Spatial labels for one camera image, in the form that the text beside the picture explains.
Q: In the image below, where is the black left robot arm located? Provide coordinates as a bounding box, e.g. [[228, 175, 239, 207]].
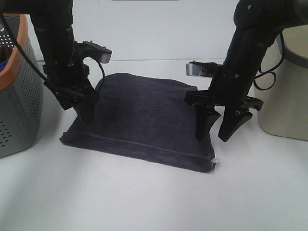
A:
[[0, 0, 110, 124]]

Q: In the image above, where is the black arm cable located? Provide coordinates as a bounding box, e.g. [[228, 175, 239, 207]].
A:
[[254, 31, 284, 91], [0, 12, 49, 82]]

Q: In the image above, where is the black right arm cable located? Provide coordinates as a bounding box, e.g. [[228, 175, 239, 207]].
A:
[[254, 31, 284, 91]]

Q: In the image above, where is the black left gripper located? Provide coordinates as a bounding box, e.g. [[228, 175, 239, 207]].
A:
[[43, 61, 99, 123]]

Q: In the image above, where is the beige basket with grey rim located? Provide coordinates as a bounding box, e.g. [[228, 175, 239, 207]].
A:
[[255, 26, 308, 141]]

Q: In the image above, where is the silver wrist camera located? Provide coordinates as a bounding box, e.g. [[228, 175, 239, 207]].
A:
[[78, 41, 112, 64], [186, 61, 220, 78]]

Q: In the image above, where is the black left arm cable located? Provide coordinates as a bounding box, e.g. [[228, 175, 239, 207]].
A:
[[0, 12, 49, 82]]

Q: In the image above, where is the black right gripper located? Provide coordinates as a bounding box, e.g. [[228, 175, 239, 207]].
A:
[[184, 65, 263, 142]]

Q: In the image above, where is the grey perforated basket orange rim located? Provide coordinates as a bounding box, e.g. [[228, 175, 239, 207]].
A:
[[0, 25, 42, 157]]

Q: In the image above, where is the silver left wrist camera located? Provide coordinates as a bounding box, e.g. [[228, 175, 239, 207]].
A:
[[78, 41, 112, 64]]

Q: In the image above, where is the dark navy towel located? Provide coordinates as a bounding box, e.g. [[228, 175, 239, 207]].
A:
[[60, 73, 215, 173]]

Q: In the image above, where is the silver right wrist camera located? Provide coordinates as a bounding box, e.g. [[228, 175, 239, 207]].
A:
[[186, 61, 220, 78]]

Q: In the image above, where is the blue cloth in basket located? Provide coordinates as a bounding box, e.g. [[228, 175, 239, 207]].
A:
[[0, 60, 8, 72]]

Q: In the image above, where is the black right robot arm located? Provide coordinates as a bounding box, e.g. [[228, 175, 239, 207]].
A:
[[185, 0, 308, 141]]

